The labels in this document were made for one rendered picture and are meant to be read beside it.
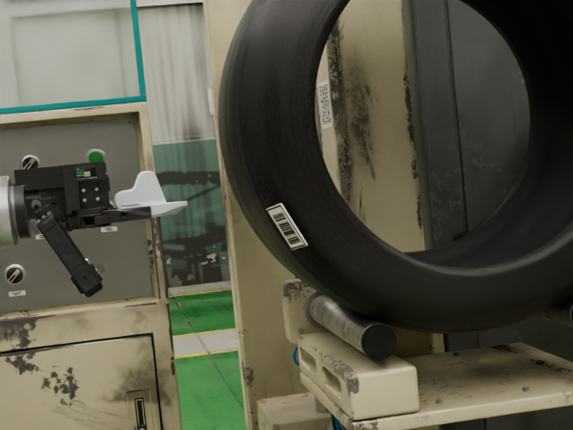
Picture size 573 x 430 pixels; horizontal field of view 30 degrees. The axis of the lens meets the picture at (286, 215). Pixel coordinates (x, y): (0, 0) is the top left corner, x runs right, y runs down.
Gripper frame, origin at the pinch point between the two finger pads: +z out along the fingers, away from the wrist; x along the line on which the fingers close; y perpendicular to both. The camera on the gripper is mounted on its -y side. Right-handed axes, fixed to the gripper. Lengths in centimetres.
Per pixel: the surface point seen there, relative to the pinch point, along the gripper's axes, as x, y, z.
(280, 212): -11.1, -1.2, 11.5
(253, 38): -8.2, 20.0, 10.8
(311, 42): -12.1, 18.6, 17.1
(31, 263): 65, -9, -24
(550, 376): 0, -28, 48
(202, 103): 918, 66, 98
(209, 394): 395, -109, 33
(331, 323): 8.8, -18.6, 20.3
